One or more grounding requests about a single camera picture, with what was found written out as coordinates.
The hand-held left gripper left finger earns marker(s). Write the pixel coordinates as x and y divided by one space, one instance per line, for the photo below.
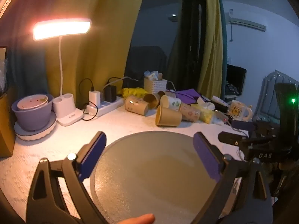
92 158

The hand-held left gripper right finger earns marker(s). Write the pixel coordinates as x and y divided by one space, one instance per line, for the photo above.
208 158

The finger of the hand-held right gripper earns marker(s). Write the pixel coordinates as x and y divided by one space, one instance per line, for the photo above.
230 138

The pink printed paper cup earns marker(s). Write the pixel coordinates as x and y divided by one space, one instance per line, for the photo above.
189 113

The green dotted white paper cup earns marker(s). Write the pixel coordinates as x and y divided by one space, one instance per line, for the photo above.
171 102

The printed beige paper cup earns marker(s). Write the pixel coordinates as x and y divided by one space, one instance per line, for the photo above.
136 106

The person's left hand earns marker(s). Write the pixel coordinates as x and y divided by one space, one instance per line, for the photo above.
137 219

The purple box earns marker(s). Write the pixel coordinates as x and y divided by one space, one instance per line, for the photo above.
243 124

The bear print white mug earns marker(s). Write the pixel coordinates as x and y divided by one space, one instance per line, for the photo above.
237 110

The yellow tissue packet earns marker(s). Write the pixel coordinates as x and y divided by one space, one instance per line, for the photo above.
206 114

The grey metal rack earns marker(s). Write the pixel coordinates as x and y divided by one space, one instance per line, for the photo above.
268 93

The white power strip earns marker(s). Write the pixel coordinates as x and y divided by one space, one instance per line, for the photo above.
109 106

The grey round tray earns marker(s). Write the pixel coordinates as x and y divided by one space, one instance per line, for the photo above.
151 175

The black monitor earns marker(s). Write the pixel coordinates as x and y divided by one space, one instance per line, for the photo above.
236 78

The purple cloth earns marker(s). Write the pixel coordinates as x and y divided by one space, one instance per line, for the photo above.
186 95

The white charger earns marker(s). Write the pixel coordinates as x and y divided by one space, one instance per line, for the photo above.
95 97

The black power adapter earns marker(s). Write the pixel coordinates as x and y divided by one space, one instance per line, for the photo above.
110 93

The purple bowl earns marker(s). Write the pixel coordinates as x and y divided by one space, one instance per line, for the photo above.
35 119

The yellow cloth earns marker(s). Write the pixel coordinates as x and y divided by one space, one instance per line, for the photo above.
133 92

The pink bowl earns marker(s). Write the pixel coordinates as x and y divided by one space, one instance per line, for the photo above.
31 102

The white woven basket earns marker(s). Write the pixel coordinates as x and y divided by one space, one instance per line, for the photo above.
155 85

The cardboard box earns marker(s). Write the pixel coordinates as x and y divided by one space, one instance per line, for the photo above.
5 126

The yellow curtain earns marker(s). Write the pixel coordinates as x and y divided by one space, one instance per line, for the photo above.
211 39
100 39

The white air conditioner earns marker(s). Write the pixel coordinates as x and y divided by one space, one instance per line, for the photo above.
247 23

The clear plastic bag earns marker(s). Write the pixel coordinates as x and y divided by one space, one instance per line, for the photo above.
2 74

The white desk lamp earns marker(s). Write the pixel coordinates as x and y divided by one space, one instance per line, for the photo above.
62 29

